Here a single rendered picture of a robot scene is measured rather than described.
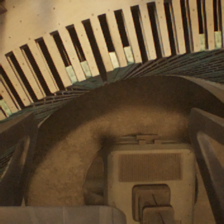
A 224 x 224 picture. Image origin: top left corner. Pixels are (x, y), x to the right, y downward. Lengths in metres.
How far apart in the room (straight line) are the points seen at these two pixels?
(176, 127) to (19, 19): 1.26
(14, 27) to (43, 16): 0.04
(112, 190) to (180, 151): 0.44
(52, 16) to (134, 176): 0.98
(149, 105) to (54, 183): 0.86
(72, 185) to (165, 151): 0.71
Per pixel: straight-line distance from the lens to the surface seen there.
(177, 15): 0.33
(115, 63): 0.31
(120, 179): 1.17
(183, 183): 1.25
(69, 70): 0.31
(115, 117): 1.37
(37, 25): 0.33
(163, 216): 1.04
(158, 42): 0.33
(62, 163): 1.48
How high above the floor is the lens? 1.36
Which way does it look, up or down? 84 degrees down
